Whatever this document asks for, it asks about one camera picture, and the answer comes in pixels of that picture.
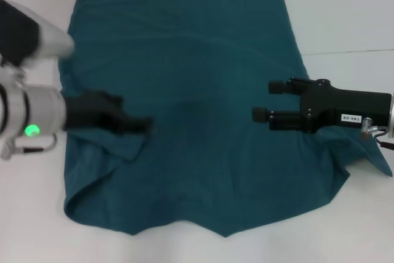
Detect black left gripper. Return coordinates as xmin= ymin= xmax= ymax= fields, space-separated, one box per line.
xmin=62 ymin=89 xmax=154 ymax=136

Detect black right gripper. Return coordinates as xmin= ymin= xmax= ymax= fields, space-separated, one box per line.
xmin=252 ymin=76 xmax=392 ymax=134

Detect teal blue shirt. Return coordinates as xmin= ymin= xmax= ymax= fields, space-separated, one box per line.
xmin=57 ymin=0 xmax=394 ymax=238

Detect left arm cable with connector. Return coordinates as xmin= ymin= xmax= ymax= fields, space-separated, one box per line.
xmin=11 ymin=135 xmax=58 ymax=155

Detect silver camera mount bracket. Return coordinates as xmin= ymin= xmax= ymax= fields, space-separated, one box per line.
xmin=0 ymin=61 xmax=27 ymax=87

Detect left wrist camera housing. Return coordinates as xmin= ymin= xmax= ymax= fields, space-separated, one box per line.
xmin=0 ymin=0 xmax=75 ymax=67

